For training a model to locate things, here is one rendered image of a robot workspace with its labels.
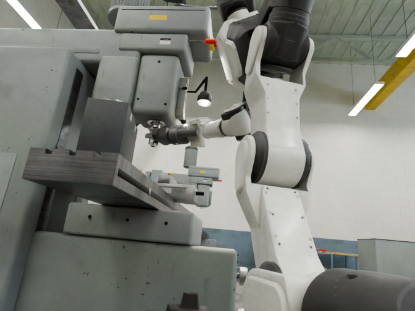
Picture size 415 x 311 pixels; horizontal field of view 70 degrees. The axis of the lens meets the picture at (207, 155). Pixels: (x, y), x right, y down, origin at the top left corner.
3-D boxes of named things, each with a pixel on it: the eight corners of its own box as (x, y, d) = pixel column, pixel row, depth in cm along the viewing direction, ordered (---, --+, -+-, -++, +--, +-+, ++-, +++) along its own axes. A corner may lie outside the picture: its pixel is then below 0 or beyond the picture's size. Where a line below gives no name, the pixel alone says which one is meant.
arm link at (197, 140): (185, 125, 137) (207, 122, 132) (186, 148, 137) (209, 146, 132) (171, 123, 127) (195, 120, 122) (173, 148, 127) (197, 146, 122)
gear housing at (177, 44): (192, 79, 161) (194, 63, 164) (185, 50, 138) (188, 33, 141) (133, 76, 165) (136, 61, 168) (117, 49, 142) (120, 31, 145)
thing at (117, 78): (144, 126, 156) (151, 82, 163) (128, 104, 132) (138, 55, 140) (110, 124, 158) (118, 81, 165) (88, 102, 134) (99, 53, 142)
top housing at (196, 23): (212, 64, 164) (214, 39, 169) (207, 31, 139) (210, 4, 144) (129, 62, 169) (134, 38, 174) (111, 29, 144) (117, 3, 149)
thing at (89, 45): (150, 87, 161) (155, 56, 167) (137, 63, 139) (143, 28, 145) (14, 82, 170) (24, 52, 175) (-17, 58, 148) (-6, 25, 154)
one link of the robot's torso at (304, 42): (318, 24, 83) (299, 29, 94) (274, 12, 80) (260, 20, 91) (306, 71, 86) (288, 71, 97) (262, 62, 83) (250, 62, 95)
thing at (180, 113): (184, 120, 143) (189, 81, 149) (183, 116, 139) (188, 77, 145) (176, 119, 144) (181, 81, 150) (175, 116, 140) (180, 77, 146)
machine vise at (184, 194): (197, 204, 151) (199, 183, 154) (192, 200, 137) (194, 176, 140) (132, 199, 156) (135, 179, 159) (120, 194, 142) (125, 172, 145)
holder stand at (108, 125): (129, 179, 103) (138, 126, 108) (118, 163, 82) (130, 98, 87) (94, 175, 102) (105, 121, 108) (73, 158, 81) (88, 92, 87)
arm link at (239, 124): (209, 144, 120) (240, 140, 104) (198, 121, 118) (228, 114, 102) (226, 132, 126) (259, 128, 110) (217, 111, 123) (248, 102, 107)
